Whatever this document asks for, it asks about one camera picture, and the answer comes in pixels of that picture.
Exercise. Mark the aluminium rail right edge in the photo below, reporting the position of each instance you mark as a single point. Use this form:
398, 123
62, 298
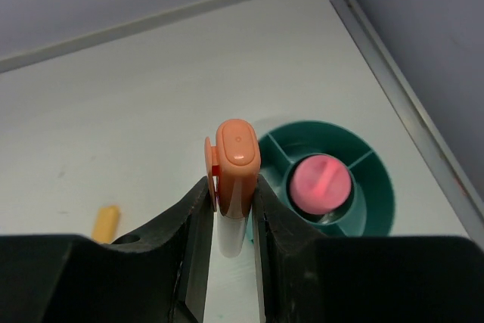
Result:
447, 171

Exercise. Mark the teal round divided container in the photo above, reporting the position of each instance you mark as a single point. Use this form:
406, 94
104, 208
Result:
370, 209

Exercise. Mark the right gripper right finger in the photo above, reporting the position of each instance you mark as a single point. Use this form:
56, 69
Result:
303, 275

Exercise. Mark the pink cap in container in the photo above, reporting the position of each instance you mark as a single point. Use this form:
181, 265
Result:
320, 184

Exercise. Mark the yellow orange cap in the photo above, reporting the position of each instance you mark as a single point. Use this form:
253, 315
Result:
106, 223

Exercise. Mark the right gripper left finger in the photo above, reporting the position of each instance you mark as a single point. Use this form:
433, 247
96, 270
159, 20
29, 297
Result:
155, 273

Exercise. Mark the orange highlighter cap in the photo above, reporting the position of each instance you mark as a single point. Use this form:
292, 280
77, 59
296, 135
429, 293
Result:
232, 168

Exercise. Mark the orange clear highlighter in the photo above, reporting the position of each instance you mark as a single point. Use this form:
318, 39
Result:
231, 234

